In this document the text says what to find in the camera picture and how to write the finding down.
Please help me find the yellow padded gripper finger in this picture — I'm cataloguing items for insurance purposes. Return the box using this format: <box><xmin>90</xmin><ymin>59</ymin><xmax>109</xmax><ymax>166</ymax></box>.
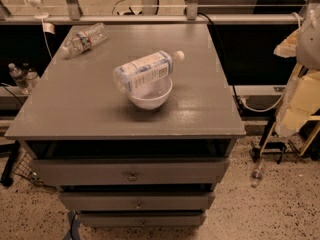
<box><xmin>275</xmin><ymin>63</ymin><xmax>320</xmax><ymax>137</ymax></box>
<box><xmin>273</xmin><ymin>29</ymin><xmax>299</xmax><ymax>58</ymax></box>

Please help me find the blue label plastic bottle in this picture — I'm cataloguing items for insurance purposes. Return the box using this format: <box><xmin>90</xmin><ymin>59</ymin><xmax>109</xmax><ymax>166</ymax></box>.
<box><xmin>113</xmin><ymin>50</ymin><xmax>185</xmax><ymax>93</ymax></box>

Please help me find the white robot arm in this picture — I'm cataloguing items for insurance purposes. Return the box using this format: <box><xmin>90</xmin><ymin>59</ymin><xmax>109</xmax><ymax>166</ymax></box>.
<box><xmin>273</xmin><ymin>5</ymin><xmax>320</xmax><ymax>137</ymax></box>

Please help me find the clear bottle on floor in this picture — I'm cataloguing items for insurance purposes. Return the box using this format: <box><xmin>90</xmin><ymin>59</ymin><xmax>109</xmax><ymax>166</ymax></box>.
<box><xmin>251</xmin><ymin>161</ymin><xmax>264</xmax><ymax>188</ymax></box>

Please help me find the white bowl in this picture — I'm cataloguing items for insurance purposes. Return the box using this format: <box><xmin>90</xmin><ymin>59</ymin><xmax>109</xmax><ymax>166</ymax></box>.
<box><xmin>128</xmin><ymin>77</ymin><xmax>173</xmax><ymax>110</ymax></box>

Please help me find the clear bottle red label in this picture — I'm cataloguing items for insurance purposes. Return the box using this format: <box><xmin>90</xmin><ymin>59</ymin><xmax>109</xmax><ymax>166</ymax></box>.
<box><xmin>61</xmin><ymin>23</ymin><xmax>108</xmax><ymax>59</ymax></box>

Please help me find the small clear bottle left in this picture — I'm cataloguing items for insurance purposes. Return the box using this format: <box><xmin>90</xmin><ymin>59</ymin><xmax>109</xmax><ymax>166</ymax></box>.
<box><xmin>8</xmin><ymin>63</ymin><xmax>31</xmax><ymax>95</ymax></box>

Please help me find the top grey drawer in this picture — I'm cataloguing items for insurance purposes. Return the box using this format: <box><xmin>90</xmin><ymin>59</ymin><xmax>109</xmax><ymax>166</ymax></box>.
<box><xmin>30</xmin><ymin>158</ymin><xmax>229</xmax><ymax>186</ymax></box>

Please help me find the grey drawer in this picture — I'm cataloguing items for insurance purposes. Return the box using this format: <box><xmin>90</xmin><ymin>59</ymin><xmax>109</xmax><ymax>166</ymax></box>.
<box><xmin>59</xmin><ymin>192</ymin><xmax>215</xmax><ymax>211</ymax></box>
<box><xmin>79</xmin><ymin>212</ymin><xmax>206</xmax><ymax>227</ymax></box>
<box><xmin>30</xmin><ymin>158</ymin><xmax>229</xmax><ymax>186</ymax></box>

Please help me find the grey drawer cabinet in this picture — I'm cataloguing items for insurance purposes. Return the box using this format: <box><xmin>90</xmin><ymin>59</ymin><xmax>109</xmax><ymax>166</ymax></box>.
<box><xmin>6</xmin><ymin>24</ymin><xmax>245</xmax><ymax>218</ymax></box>

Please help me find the middle grey drawer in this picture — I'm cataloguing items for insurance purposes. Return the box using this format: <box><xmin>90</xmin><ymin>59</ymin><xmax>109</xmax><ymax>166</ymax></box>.
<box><xmin>59</xmin><ymin>192</ymin><xmax>215</xmax><ymax>211</ymax></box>

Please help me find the bottom grey drawer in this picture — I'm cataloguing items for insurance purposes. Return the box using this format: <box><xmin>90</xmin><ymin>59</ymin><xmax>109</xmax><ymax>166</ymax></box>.
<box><xmin>79</xmin><ymin>212</ymin><xmax>206</xmax><ymax>227</ymax></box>

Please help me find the white round lamp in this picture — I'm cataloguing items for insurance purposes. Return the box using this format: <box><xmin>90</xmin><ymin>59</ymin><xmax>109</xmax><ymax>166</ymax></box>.
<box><xmin>27</xmin><ymin>0</ymin><xmax>49</xmax><ymax>20</ymax></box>

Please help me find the white cable right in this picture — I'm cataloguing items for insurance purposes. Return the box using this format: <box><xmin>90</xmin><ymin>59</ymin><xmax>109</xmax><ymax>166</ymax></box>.
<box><xmin>240</xmin><ymin>91</ymin><xmax>286</xmax><ymax>114</ymax></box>

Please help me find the black cable behind cabinet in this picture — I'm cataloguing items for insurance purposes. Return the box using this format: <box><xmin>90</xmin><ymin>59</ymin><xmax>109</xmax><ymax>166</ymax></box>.
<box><xmin>197</xmin><ymin>12</ymin><xmax>244</xmax><ymax>113</ymax></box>

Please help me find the metal railing frame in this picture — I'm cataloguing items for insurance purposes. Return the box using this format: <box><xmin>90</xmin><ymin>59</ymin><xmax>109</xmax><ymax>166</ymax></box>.
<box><xmin>0</xmin><ymin>0</ymin><xmax>319</xmax><ymax>25</ymax></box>

